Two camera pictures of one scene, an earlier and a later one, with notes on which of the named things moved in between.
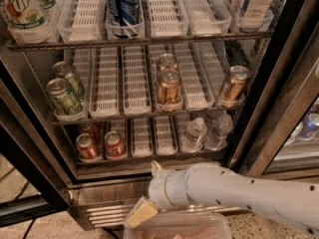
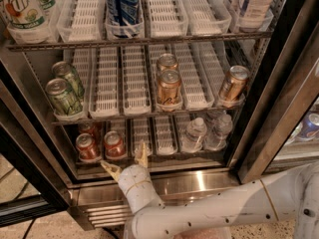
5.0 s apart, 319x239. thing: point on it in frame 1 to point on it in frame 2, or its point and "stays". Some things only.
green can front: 64,100 stays
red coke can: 115,147 stays
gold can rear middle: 167,62 stays
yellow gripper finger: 144,212 to 113,169
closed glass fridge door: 284,139 stays
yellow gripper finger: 156,167 to 144,159
